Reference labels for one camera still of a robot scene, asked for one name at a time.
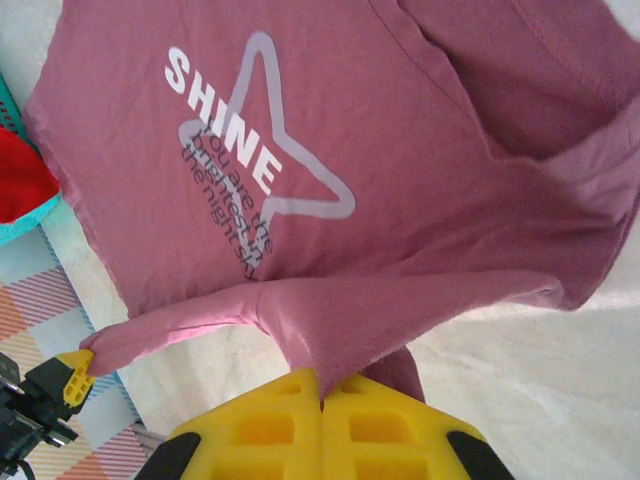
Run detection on maroon t-shirt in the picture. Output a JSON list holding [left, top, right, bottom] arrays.
[[22, 0, 640, 407]]

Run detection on red t-shirt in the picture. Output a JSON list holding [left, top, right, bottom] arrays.
[[0, 124, 61, 226]]

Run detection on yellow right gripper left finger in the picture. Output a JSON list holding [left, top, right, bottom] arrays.
[[142, 368, 324, 480]]

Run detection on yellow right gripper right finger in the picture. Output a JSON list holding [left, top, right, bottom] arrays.
[[320, 374, 516, 480]]

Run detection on teal plastic basket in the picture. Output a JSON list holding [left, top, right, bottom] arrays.
[[0, 74, 65, 246]]

